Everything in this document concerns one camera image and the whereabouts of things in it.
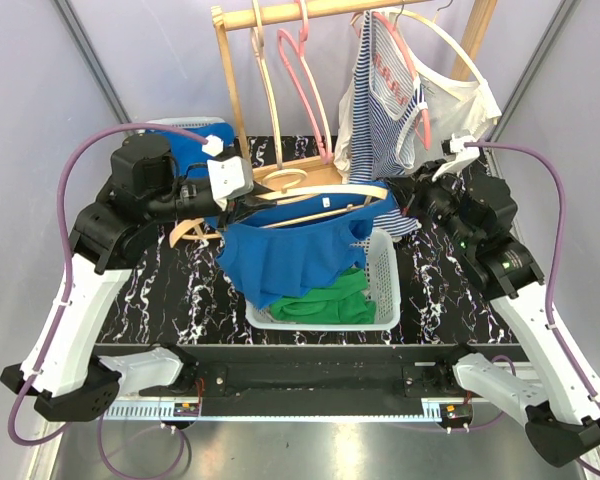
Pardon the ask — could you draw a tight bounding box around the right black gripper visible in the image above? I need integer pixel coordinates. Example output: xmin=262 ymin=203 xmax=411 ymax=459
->
xmin=385 ymin=159 xmax=477 ymax=251

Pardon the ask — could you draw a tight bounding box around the cream wooden hanger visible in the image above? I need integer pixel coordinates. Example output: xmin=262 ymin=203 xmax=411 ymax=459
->
xmin=169 ymin=184 xmax=389 ymax=248

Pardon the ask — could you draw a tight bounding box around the blue tank top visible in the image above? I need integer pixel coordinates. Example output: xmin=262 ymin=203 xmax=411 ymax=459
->
xmin=216 ymin=193 xmax=396 ymax=309

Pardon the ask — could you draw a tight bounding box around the green tank top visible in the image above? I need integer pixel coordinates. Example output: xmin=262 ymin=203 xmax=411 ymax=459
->
xmin=269 ymin=268 xmax=376 ymax=325

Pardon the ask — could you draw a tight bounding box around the beige plastic hanger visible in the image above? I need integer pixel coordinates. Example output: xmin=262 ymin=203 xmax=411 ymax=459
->
xmin=250 ymin=0 xmax=283 ymax=170

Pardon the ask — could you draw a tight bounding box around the pink hanger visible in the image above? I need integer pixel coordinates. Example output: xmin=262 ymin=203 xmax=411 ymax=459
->
xmin=373 ymin=11 xmax=432 ymax=150
xmin=277 ymin=0 xmax=335 ymax=164

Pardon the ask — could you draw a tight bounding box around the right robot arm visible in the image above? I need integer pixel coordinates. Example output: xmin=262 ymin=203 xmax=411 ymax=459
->
xmin=384 ymin=161 xmax=600 ymax=467

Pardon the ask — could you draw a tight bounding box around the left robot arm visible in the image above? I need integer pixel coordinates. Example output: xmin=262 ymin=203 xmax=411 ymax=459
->
xmin=0 ymin=124 xmax=273 ymax=425

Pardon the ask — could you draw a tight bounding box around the pink hanger under striped top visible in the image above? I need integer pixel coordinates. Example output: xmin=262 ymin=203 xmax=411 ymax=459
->
xmin=373 ymin=11 xmax=432 ymax=150

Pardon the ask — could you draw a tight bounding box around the white tank top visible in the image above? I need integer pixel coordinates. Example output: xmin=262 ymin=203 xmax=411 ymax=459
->
xmin=332 ymin=7 xmax=504 ymax=181

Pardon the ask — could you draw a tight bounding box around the blue white striped top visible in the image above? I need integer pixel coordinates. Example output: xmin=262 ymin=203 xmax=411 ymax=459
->
xmin=347 ymin=10 xmax=429 ymax=239

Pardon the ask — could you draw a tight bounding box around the cream hanger under white top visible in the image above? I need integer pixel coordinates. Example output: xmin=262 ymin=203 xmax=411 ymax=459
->
xmin=400 ymin=10 xmax=488 ymax=85

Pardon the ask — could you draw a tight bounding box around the folded blue cloth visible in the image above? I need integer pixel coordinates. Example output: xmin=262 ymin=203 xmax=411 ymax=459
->
xmin=163 ymin=122 xmax=235 ymax=178

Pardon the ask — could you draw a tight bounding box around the white rear basket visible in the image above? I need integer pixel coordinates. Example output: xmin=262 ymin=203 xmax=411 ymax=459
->
xmin=149 ymin=116 xmax=225 ymax=130

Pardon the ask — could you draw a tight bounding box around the white basket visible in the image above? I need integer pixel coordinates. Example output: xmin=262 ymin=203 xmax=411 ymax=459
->
xmin=149 ymin=116 xmax=225 ymax=130
xmin=245 ymin=228 xmax=401 ymax=332

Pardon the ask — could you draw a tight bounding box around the white centre basket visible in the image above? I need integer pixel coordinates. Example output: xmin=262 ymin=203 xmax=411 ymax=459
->
xmin=245 ymin=228 xmax=401 ymax=332

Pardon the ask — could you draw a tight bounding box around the wooden clothes rack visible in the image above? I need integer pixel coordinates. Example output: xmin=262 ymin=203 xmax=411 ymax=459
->
xmin=211 ymin=0 xmax=497 ymax=181

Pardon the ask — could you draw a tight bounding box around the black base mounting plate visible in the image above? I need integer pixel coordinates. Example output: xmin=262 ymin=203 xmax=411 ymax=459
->
xmin=138 ymin=343 xmax=495 ymax=417

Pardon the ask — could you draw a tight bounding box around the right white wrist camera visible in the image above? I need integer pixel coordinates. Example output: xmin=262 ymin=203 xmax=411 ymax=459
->
xmin=432 ymin=134 xmax=480 ymax=182

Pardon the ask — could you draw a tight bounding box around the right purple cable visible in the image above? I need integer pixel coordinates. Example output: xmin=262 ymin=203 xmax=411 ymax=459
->
xmin=394 ymin=140 xmax=600 ymax=479

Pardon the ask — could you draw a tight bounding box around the purple cable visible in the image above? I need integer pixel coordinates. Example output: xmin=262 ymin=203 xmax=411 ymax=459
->
xmin=394 ymin=140 xmax=600 ymax=479
xmin=7 ymin=122 xmax=226 ymax=479

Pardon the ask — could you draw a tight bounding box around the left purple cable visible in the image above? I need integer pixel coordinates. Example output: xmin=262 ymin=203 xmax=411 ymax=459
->
xmin=7 ymin=122 xmax=226 ymax=479

